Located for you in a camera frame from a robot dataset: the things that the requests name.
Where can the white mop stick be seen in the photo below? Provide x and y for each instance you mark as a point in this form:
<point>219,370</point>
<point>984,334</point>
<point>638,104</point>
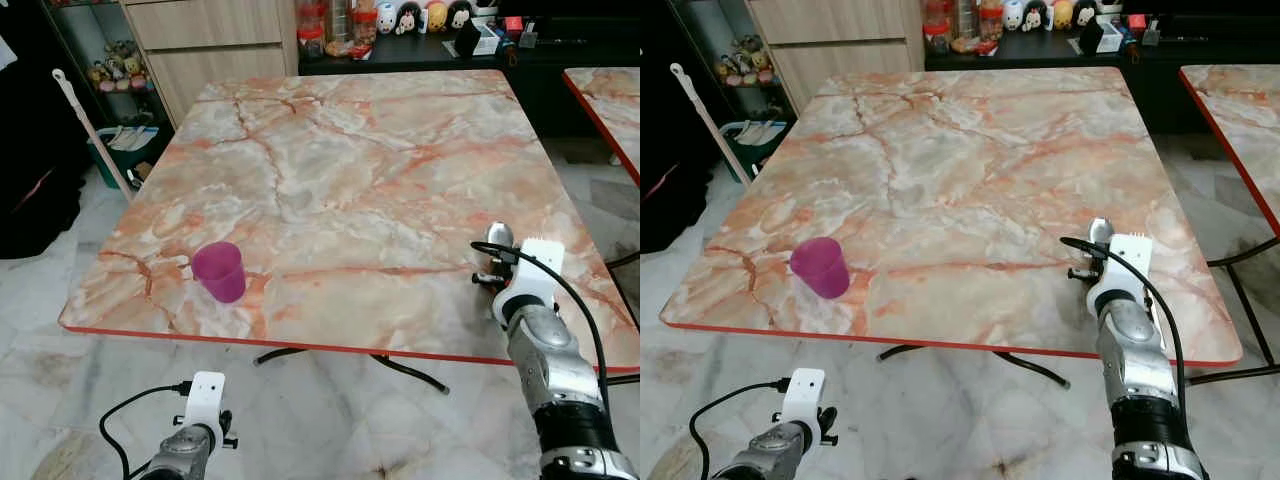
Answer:
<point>95,135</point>
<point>712,120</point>

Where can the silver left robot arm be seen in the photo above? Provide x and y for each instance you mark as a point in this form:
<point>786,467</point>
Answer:
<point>182,455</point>
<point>765,455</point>

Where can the yellow bear plush toy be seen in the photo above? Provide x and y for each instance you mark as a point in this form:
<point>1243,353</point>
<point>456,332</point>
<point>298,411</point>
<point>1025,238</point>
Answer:
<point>1063,14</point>
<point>437,16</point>

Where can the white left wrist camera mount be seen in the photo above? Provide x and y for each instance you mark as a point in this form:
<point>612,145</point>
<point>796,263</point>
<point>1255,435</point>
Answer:
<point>803,395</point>
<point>206,398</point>

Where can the black metal shelf rack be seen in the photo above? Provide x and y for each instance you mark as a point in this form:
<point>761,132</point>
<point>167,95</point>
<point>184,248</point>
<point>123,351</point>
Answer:
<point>70,40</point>
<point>700,40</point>

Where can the red lidded glass jar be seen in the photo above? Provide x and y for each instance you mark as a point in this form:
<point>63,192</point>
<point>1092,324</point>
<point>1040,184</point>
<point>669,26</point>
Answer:
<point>938,32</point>
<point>311,35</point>
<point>991,20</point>
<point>364,22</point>

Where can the black mouse plush toy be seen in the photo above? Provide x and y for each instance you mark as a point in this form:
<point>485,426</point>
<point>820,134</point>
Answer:
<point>409,20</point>
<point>1037,17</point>

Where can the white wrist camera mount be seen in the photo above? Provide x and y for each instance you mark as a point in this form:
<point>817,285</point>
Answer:
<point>803,395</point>
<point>1125,272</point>
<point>538,280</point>
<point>206,398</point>

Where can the black sideboard counter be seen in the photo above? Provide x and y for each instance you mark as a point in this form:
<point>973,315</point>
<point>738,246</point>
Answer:
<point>560,80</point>
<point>1160,85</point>

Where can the light wooden cabinet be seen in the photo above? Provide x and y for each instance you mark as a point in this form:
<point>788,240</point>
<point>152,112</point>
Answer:
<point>210,50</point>
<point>840,45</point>

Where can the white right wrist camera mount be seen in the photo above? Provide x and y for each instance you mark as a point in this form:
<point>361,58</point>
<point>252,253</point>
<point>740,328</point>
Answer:
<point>538,280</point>
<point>1125,272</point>

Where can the small plush toys cluster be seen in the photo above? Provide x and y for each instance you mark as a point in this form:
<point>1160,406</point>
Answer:
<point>120,68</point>
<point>745,62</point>

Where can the green plastic basket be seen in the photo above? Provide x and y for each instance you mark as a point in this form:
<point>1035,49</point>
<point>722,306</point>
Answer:
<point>125,155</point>
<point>755,148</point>

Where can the black fabric bag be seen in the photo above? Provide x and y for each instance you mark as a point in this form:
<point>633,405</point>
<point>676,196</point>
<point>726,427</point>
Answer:
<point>35,150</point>
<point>665,190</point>

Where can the white and black box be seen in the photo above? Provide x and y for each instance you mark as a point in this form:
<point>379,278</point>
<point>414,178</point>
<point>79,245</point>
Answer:
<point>1110,37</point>
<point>485,40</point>

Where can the purple plastic cup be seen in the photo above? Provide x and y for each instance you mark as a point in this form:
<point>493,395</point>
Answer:
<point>822,268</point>
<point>220,272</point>

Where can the small red box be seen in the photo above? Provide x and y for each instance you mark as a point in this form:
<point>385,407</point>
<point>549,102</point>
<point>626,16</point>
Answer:
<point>514,25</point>
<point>1137,22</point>

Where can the black metal side table frame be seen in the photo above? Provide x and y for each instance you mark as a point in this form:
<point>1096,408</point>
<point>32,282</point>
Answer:
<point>1245,300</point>

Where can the silver metal spoon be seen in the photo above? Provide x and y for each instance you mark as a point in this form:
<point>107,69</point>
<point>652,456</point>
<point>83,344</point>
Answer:
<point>1100,231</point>
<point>500,235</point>

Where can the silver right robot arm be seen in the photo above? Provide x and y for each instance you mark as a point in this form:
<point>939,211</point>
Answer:
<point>1140,370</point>
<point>550,370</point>

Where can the black metal table base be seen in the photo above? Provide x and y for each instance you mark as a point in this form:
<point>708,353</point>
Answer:
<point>400,366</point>
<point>1020,365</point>

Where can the white round plush toy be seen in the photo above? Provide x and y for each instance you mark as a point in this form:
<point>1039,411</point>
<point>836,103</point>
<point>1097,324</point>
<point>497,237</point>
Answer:
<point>387,18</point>
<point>1014,15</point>

